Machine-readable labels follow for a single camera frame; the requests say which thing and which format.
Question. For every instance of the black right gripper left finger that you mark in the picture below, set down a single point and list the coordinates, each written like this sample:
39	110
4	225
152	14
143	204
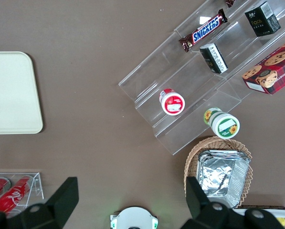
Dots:
51	210

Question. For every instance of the red tartan cookie box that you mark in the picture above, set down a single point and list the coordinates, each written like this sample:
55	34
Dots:
273	71

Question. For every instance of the aluminium foil tray stack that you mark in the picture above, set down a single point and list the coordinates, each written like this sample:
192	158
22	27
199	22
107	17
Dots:
218	176

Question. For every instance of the brown candy bar wrapper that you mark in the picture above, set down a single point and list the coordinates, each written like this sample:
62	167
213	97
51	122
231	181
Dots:
230	3

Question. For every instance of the clear acrylic can holder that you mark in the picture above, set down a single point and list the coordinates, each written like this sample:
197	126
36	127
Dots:
36	188

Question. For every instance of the black carton with white label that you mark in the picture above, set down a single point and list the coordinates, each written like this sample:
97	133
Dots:
215	58

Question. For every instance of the small yellow item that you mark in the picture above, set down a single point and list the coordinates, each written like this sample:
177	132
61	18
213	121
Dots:
281	221

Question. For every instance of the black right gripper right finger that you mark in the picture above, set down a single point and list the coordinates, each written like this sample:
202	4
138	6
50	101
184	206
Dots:
211	217

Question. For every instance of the red-lidded round jar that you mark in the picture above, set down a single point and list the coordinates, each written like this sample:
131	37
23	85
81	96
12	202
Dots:
173	103

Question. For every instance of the black Face carton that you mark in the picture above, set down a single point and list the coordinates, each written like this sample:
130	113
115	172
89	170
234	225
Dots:
261	20

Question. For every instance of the Snickers chocolate bar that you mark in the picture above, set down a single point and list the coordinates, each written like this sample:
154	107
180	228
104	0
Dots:
205	29

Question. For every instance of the tan wicker basket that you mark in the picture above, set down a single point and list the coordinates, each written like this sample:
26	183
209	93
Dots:
192	157

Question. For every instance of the green sunflower round jar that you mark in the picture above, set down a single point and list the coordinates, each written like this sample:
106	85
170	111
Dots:
224	125

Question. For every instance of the white round device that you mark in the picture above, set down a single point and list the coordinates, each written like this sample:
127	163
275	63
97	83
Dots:
134	218

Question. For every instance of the cream plastic tray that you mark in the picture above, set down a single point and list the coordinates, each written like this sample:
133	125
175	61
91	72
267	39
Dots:
12	95

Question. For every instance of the clear acrylic tiered shelf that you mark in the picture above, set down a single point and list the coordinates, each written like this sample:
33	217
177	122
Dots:
180	71

